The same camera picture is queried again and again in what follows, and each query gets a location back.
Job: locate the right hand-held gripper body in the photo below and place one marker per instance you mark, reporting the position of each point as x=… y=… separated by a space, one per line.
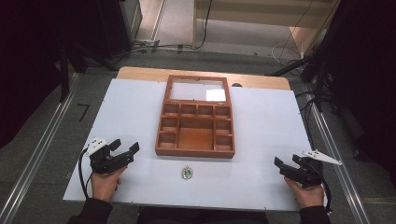
x=306 y=175

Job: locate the aluminium floor rail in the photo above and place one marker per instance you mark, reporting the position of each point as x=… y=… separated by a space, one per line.
x=339 y=168
x=34 y=161

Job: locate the black tripod legs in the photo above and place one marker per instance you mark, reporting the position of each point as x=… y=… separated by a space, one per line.
x=311 y=68

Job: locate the green gem brooch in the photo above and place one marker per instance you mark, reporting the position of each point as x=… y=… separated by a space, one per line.
x=187 y=173

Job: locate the grey power strip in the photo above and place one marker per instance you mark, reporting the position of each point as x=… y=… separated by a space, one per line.
x=146 y=43

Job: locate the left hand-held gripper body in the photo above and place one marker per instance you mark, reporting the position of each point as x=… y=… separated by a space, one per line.
x=104 y=161

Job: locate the black metal stand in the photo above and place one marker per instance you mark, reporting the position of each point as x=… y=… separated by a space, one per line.
x=64 y=77

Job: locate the person's left hand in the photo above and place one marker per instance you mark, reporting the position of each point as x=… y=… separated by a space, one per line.
x=104 y=186

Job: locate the dark curtain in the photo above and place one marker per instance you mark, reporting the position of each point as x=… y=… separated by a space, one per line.
x=37 y=46
x=364 y=77

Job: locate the light wooden furniture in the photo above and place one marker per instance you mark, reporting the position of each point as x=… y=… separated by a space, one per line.
x=249 y=12

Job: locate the white board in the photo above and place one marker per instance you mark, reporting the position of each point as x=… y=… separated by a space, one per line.
x=130 y=118

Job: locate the person's right hand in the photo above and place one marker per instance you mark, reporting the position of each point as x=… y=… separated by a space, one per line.
x=308 y=196

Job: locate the wooden compartment box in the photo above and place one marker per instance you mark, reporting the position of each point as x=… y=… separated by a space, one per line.
x=195 y=140

